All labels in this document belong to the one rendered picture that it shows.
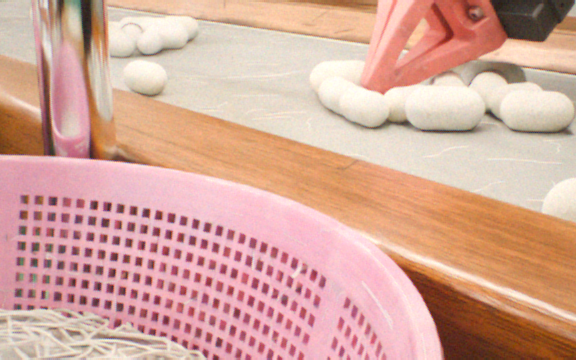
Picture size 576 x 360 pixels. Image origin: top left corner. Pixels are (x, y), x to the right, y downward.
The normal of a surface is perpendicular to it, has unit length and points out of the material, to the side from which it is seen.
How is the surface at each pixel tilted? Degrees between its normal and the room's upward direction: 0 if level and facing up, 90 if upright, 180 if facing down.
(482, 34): 104
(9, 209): 72
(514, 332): 90
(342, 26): 45
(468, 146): 0
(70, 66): 90
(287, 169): 0
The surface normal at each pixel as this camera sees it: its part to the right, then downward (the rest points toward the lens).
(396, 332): -0.96, -0.22
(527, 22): -0.59, 0.76
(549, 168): -0.01, -0.97
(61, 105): -0.13, 0.25
